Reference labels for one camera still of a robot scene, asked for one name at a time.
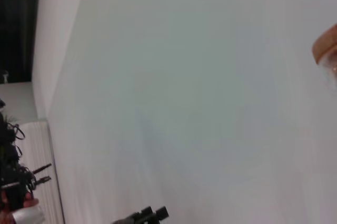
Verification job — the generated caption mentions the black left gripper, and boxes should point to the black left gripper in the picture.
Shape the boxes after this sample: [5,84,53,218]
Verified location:
[0,163,53,211]

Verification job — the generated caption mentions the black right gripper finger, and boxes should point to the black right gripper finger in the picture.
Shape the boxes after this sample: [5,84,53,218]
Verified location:
[112,205,169,224]

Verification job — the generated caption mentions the black curtain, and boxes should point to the black curtain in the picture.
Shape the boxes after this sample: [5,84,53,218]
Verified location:
[0,0,42,84]

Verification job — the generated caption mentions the glass jar with wooden lid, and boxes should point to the glass jar with wooden lid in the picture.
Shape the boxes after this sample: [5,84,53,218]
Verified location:
[312,23,337,65]

